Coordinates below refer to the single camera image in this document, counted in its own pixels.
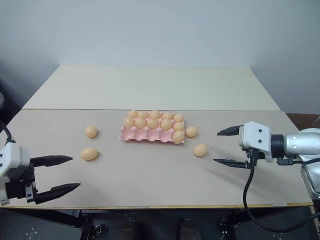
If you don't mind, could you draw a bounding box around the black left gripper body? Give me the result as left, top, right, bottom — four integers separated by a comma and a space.
4, 163, 39, 205

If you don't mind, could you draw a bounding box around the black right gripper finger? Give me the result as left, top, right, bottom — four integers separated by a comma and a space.
216, 125, 245, 137
212, 157, 251, 171

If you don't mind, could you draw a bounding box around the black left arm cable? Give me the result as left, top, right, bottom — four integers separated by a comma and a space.
0, 119, 16, 145

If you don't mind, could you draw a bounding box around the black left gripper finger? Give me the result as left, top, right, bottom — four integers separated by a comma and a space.
29, 154, 74, 168
34, 182, 82, 205

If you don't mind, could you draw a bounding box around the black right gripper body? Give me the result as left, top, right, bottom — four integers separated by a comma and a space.
240, 146, 266, 171

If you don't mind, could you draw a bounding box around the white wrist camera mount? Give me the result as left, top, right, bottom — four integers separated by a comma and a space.
238, 121, 274, 163
0, 142, 31, 206

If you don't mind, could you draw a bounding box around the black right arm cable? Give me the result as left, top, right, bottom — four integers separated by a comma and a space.
243, 147, 320, 235

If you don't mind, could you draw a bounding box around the pink egg tray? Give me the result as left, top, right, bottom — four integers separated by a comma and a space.
117, 111, 187, 145

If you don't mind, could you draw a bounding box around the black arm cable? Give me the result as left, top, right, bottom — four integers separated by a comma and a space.
0, 119, 16, 145
243, 147, 320, 235

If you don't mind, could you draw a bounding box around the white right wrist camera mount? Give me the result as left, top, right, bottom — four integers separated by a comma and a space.
238, 121, 274, 163

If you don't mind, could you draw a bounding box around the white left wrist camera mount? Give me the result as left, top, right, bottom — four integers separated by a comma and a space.
0, 142, 31, 206

